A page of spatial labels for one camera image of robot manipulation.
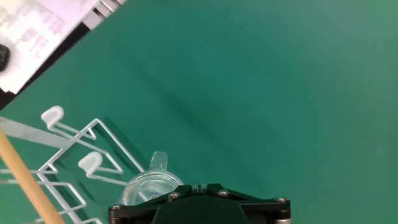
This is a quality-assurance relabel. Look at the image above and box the white wire cup rack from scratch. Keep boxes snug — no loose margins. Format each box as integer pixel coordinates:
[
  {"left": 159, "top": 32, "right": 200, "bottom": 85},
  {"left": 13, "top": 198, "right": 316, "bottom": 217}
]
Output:
[{"left": 0, "top": 105, "right": 146, "bottom": 224}]

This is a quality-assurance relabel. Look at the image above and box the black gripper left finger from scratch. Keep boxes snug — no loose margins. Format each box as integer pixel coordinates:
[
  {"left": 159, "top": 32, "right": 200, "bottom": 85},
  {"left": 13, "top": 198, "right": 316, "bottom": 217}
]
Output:
[{"left": 108, "top": 184, "right": 200, "bottom": 224}]

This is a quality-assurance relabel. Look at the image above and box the clear glass cup with handle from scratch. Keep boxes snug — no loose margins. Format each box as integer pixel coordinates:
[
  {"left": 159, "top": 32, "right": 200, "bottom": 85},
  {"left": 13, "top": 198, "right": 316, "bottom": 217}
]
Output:
[{"left": 120, "top": 151, "right": 185, "bottom": 207}]

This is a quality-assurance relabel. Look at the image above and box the black computer mouse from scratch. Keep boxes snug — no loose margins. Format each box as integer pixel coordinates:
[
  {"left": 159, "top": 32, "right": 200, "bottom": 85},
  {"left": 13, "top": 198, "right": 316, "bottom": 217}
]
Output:
[{"left": 0, "top": 43, "right": 12, "bottom": 73}]

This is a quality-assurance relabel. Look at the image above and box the green table mat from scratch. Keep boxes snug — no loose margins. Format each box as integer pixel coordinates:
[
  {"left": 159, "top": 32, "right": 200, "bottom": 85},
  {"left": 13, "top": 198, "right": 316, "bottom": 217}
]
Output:
[{"left": 0, "top": 0, "right": 398, "bottom": 224}]

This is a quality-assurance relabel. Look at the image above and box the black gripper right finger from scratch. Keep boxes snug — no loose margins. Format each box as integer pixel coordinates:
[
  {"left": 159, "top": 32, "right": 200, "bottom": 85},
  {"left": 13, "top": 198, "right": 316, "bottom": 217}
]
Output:
[{"left": 201, "top": 183, "right": 292, "bottom": 224}]

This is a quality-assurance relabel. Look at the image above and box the white printed paper sheet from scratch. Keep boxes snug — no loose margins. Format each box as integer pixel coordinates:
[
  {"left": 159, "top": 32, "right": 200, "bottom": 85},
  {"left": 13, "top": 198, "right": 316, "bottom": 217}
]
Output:
[{"left": 0, "top": 0, "right": 100, "bottom": 95}]

